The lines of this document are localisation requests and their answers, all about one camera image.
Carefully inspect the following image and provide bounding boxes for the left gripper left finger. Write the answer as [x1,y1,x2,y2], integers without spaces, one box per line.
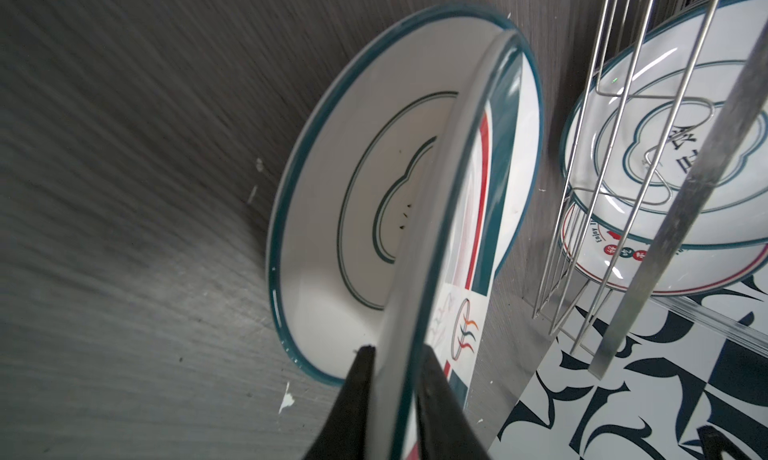
[304,345,376,460]

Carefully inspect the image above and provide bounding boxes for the white plate green cloud motif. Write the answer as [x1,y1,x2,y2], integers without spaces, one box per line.
[266,4,544,385]
[560,0,767,241]

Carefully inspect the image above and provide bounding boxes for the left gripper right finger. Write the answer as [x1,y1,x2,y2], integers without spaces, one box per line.
[416,345,489,460]

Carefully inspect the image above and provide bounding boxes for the wire dish rack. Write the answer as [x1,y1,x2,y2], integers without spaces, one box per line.
[534,0,767,376]

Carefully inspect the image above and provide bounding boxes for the white plate red characters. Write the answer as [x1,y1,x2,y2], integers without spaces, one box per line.
[559,201,768,298]

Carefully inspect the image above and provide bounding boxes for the white plate red green band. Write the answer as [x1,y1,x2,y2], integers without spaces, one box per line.
[364,30,542,459]

